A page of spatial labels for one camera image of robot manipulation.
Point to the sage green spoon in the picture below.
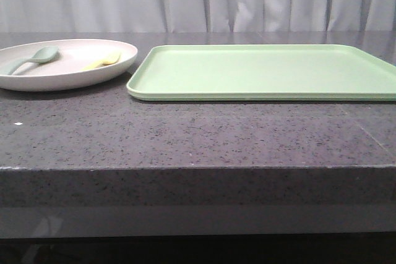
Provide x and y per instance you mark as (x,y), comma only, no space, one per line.
(43,55)

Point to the light green tray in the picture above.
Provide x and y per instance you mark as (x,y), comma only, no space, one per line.
(262,72)

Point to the yellow plastic fork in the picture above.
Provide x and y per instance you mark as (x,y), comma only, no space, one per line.
(109,59)

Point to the white round plate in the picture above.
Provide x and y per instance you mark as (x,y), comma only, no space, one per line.
(65,72)

